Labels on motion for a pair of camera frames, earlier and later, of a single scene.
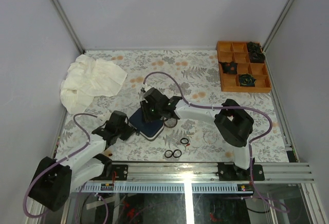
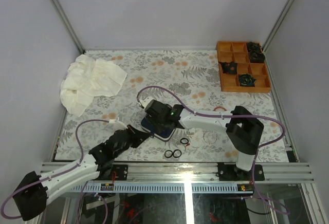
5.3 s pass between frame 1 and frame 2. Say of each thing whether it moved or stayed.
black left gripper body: moved
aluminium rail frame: stayed
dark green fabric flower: stayed
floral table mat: stayed
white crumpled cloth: stayed
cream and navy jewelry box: moved
